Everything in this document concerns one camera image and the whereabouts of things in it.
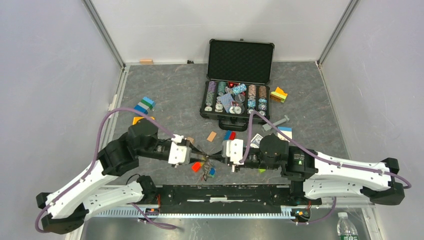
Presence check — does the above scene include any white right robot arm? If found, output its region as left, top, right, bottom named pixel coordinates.
left=214, top=134, right=405, bottom=206

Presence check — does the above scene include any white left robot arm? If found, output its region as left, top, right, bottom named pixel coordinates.
left=35, top=118, right=194, bottom=235

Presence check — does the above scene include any orange flat block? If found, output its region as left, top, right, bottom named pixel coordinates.
left=206, top=131, right=217, bottom=142

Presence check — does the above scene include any blue red brick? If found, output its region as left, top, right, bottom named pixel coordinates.
left=223, top=130, right=236, bottom=141

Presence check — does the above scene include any blue playing card box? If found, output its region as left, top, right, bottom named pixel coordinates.
left=250, top=133, right=263, bottom=149

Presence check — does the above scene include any grey plastic bolt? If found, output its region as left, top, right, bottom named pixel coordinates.
left=261, top=115, right=290, bottom=133

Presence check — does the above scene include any blue white brick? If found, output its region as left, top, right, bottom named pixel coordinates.
left=277, top=126, right=293, bottom=142

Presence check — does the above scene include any yellow window brick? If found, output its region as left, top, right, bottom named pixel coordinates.
left=132, top=116, right=145, bottom=125

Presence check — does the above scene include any blue grey green brick stack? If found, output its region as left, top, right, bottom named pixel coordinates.
left=133, top=96, right=156, bottom=115

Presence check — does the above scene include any yellow orange brick pile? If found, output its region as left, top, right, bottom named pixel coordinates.
left=270, top=87, right=288, bottom=103

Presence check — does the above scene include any black poker chip case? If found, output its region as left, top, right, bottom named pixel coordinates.
left=199, top=39, right=275, bottom=132

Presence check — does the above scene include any wooden block on ledge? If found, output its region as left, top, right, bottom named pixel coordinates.
left=139, top=59, right=154, bottom=65

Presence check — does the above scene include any plastic water bottle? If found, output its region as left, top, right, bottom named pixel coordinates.
left=337, top=212, right=359, bottom=240

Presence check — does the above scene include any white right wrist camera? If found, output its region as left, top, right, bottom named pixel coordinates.
left=221, top=138, right=244, bottom=165

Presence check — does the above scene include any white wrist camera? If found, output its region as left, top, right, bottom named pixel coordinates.
left=221, top=138, right=244, bottom=165
left=168, top=134, right=192, bottom=168

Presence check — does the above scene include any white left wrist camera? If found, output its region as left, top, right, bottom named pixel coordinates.
left=168, top=134, right=192, bottom=168

